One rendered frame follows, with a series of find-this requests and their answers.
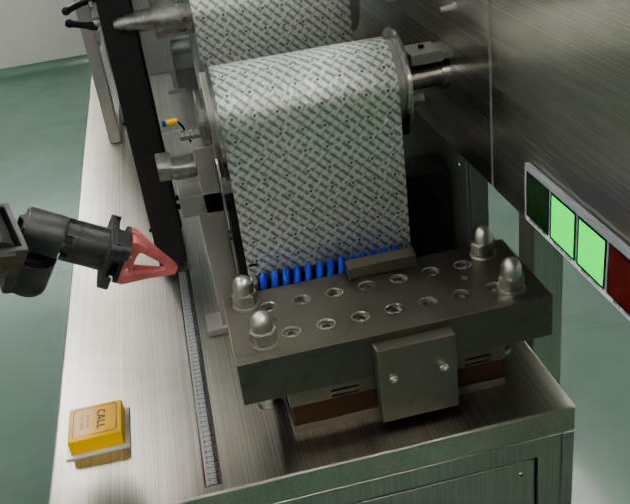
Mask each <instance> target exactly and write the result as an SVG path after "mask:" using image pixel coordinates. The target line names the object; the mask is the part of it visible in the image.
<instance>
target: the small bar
mask: <svg viewBox="0 0 630 504"><path fill-rule="evenodd" d="M344 263H345V271H346V274H347V276H348V278H349V280H352V279H357V278H362V277H366V276H371V275H376V274H380V273H385V272H390V271H394V270H399V269H404V268H408V267H413V266H417V261H416V254H415V252H414V251H413V250H412V248H411V247H408V248H403V249H398V250H393V251H389V252H384V253H379V254H375V255H370V256H365V257H360V258H356V259H351V260H346V261H344Z"/></svg>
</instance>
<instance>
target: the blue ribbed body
mask: <svg viewBox="0 0 630 504"><path fill-rule="evenodd" d="M344 261H346V260H345V258H344V257H343V256H340V257H339V258H338V265H335V262H334V260H333V259H331V258H330V259H328V260H327V267H324V264H323V262H322V261H317V262H316V269H315V270H314V269H313V267H312V265H311V264H310V263H307V264H306V265H305V272H303V271H302V269H301V267H300V266H298V265H297V266H295V267H294V270H293V274H292V273H291V271H290V269H289V268H284V269H283V271H282V277H281V276H280V274H279V272H278V271H277V270H273V271H272V273H271V279H270V278H269V276H268V274H267V273H265V272H264V273H261V275H260V281H258V286H259V291H260V290H265V289H270V288H274V287H279V286H284V285H288V284H293V283H298V282H302V281H307V280H312V279H316V278H321V277H326V276H330V275H335V274H340V273H345V272H346V271H345V263H344Z"/></svg>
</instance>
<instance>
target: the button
mask: <svg viewBox="0 0 630 504"><path fill-rule="evenodd" d="M67 444H68V447H69V450H70V453H71V455H72V456H73V455H78V454H82V453H86V452H91V451H95V450H99V449H104V448H108V447H112V446H117V445H121V444H125V410H124V406H123V403H122V400H121V399H118V400H114V401H109V402H105V403H100V404H96V405H92V406H87V407H83V408H78V409H74V410H71V411H70V418H69V430H68V442H67Z"/></svg>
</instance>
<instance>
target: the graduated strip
mask: <svg viewBox="0 0 630 504"><path fill-rule="evenodd" d="M177 276H178V283H179V291H180V299H181V307H182V314H183V322H184V330H185V337H186V345H187V353H188V361H189V368H190V376H191V384H192V392H193V399H194V407H195V415H196V422H197V430H198V438H199V446H200V453H201V461H202V469H203V476H204V484H205V488H207V487H212V486H216V485H220V484H223V480H222V473H221V467H220V461H219V454H218V448H217V442H216V435H215V429H214V423H213V416H212V410H211V404H210V397H209V391H208V385H207V378H206V372H205V365H204V359H203V353H202V346H201V340H200V334H199V327H198V321H197V315H196V308H195V302H194V296H193V289H192V283H191V277H190V270H184V271H179V272H177Z"/></svg>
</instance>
